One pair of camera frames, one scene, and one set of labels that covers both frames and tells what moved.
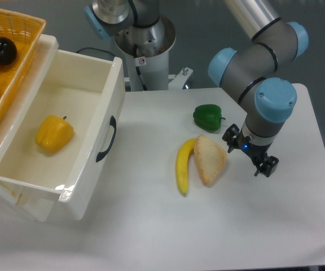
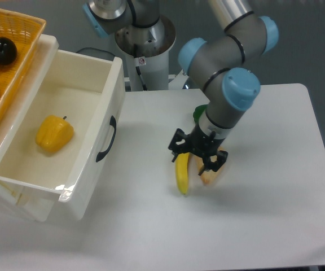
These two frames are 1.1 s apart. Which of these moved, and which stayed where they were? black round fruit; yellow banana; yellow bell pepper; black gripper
Moved: black gripper
Stayed: black round fruit; yellow banana; yellow bell pepper
